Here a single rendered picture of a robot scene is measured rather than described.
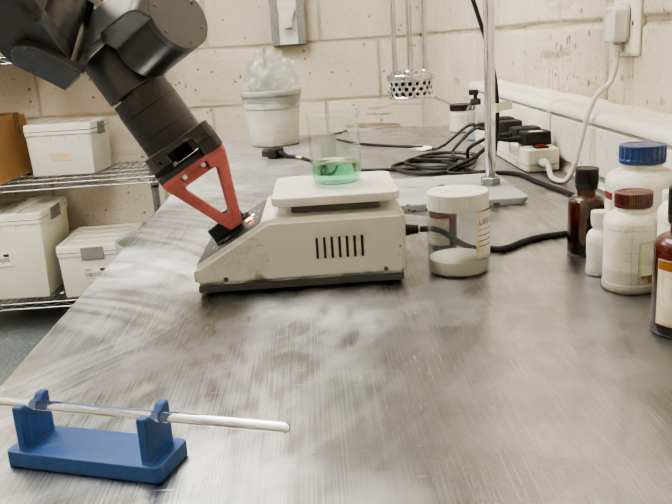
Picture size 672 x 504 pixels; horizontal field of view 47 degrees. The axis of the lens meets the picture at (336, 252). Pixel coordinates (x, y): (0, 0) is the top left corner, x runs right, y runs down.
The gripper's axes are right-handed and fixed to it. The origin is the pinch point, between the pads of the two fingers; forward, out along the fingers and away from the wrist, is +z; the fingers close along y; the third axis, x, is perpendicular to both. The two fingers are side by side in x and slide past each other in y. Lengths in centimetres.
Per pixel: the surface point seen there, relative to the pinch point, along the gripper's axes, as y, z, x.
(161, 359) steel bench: -16.4, 3.4, 10.7
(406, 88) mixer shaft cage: 28.0, 3.1, -30.3
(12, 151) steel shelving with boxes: 227, -36, 46
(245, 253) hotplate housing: -3.8, 2.9, 0.8
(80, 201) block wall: 254, -8, 41
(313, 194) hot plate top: -4.3, 2.0, -7.4
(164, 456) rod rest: -33.1, 4.1, 11.1
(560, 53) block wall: 52, 17, -64
